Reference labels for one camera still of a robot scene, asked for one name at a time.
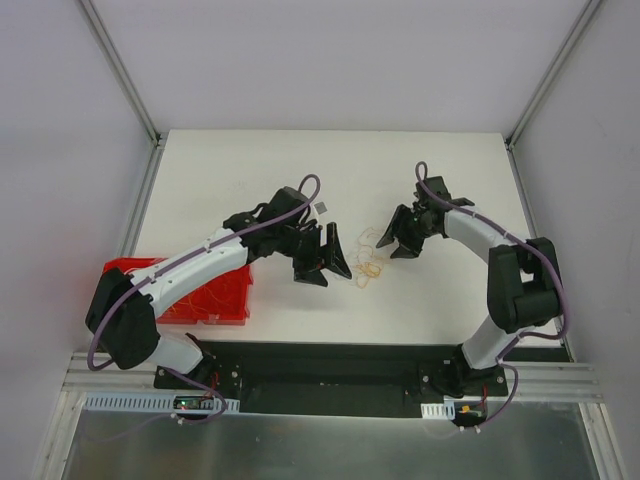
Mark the wire bundle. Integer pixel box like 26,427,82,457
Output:
347,227,389,291

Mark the yellow wire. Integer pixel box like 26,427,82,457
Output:
169,279,246,321

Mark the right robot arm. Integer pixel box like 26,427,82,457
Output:
377,176,565,398

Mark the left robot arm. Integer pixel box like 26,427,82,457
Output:
85,187,352,389

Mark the red plastic bin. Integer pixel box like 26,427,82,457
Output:
99,256,255,326

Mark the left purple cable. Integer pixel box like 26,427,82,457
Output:
87,173,322,426

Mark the right white cable duct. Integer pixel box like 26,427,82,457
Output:
420,402,456,421

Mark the white cable duct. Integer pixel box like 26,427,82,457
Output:
84,393,223,415
420,402,456,421

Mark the left white cable duct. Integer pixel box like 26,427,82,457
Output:
84,393,223,415

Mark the right aluminium frame post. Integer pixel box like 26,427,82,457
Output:
505,0,606,152

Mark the aluminium frame post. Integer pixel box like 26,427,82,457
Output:
75,0,162,146
505,0,606,152

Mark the left aluminium frame post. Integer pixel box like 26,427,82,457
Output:
75,0,162,146

